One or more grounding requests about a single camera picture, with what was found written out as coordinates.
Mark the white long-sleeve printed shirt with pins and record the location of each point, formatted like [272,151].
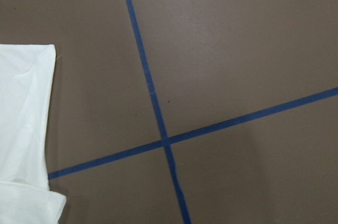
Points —
[27,72]

